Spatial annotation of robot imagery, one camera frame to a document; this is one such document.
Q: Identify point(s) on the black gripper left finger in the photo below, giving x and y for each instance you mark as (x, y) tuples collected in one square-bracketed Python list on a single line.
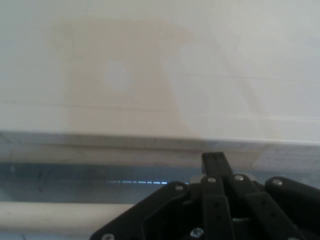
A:
[(215, 212)]

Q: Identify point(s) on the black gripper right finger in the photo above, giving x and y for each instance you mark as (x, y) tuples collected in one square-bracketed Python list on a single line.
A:
[(262, 212)]

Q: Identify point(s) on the white toaster oven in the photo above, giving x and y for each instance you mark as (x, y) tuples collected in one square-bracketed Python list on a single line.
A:
[(150, 62)]

